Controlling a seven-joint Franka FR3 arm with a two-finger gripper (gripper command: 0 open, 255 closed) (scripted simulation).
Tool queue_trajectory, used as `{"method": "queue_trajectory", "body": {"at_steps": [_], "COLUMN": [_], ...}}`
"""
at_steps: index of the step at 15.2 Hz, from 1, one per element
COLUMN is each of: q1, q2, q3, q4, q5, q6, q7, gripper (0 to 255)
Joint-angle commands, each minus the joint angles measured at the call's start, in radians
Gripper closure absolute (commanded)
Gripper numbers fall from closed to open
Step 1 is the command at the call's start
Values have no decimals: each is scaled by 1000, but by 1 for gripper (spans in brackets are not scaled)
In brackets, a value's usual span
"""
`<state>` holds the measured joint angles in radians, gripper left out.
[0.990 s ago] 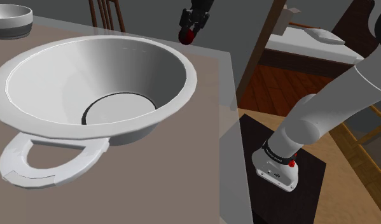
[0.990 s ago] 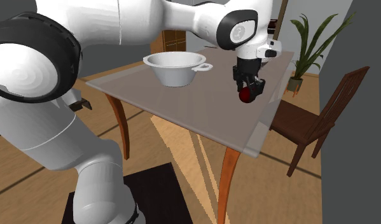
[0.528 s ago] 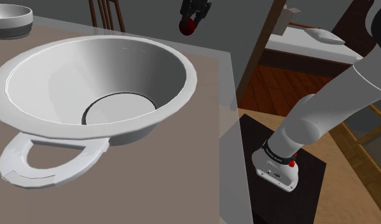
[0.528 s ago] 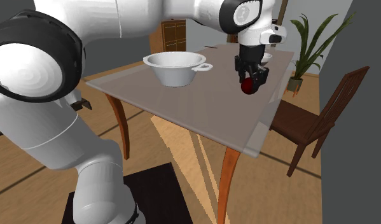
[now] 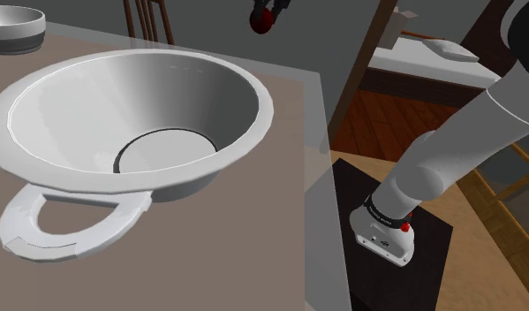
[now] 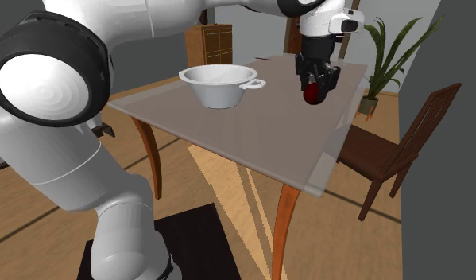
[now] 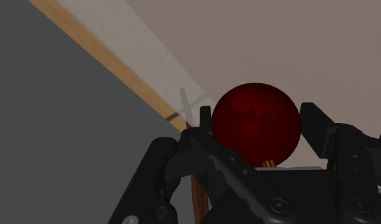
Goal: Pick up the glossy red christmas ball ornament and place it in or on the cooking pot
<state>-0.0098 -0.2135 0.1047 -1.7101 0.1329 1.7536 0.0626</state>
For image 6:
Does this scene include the white bowl with handle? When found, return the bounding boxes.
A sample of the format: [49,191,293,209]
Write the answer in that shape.
[178,64,267,111]

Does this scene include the grey table with orange legs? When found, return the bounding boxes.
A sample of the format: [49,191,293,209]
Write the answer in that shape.
[106,53,369,280]

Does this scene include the dark brown wooden chair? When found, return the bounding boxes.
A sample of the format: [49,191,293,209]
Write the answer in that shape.
[336,82,463,223]

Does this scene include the brown wooden cabinet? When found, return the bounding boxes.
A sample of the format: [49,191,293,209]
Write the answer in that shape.
[184,23,234,68]

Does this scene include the dark robot stand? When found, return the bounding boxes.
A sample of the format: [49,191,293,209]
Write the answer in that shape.
[75,202,243,280]

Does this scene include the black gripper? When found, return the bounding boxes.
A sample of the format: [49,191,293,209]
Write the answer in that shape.
[294,34,342,104]

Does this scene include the dark red ball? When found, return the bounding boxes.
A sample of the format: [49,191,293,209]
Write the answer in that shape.
[303,82,327,106]

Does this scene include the green potted plant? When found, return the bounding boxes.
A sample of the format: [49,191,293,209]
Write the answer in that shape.
[354,15,446,118]

